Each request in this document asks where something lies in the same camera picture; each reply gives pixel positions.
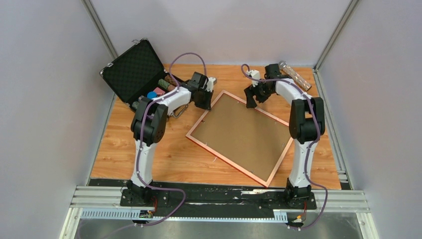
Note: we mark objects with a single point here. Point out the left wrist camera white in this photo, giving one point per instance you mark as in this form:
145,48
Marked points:
210,84

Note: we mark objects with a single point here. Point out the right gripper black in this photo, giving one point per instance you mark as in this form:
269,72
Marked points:
252,103

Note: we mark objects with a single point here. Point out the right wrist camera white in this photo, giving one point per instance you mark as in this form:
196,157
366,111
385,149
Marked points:
255,75

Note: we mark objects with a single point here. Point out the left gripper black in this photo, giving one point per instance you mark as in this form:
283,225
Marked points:
205,105

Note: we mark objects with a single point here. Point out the black foam-lined case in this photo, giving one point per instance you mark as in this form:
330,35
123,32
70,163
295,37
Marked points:
135,73

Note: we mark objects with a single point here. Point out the glitter-filled clear tube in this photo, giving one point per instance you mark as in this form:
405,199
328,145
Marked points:
297,78

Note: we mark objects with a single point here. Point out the brown poker chip roll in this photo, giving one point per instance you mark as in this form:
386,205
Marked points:
170,80

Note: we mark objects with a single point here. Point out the aluminium frame rail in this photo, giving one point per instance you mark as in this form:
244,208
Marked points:
94,213

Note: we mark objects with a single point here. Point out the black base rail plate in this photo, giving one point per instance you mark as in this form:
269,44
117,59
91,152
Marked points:
208,201

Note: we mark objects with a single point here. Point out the blue round chip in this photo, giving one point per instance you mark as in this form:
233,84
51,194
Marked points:
152,95

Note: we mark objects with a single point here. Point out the pink card box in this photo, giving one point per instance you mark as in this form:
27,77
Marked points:
159,92

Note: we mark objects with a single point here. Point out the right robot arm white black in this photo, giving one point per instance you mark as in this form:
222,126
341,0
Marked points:
306,123

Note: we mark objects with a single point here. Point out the dark green chip roll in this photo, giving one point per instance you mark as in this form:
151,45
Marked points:
164,84

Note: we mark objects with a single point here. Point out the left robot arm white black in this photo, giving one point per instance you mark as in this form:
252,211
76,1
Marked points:
149,125

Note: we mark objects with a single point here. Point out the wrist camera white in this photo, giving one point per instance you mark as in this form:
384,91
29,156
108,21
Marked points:
210,84
255,75

